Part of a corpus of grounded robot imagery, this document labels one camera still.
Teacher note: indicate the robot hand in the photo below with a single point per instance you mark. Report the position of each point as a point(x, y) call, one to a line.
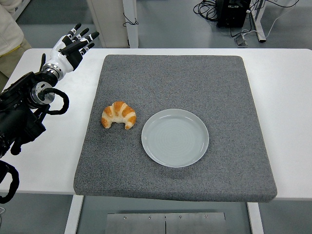
point(58, 58)

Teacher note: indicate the grey speckled mat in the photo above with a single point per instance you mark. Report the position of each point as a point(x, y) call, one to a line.
point(175, 80)

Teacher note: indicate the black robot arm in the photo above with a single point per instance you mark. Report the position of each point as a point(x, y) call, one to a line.
point(17, 117)

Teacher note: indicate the small grey floor pedal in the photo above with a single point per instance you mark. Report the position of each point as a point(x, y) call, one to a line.
point(241, 41)

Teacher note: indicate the golden croissant bread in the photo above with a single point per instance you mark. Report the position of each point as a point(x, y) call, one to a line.
point(119, 112)

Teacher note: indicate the person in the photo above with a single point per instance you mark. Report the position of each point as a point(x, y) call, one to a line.
point(8, 36)

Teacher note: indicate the grey metal plate with screws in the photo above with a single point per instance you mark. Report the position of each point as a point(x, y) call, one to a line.
point(146, 224)

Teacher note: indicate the black computer box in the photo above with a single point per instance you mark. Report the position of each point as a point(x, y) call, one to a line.
point(232, 13)

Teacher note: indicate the pale grey round plate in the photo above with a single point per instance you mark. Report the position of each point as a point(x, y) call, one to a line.
point(175, 139)

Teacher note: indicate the white table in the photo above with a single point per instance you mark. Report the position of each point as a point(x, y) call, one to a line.
point(280, 97)

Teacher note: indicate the white desk leg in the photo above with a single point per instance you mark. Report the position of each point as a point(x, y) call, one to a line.
point(259, 24)

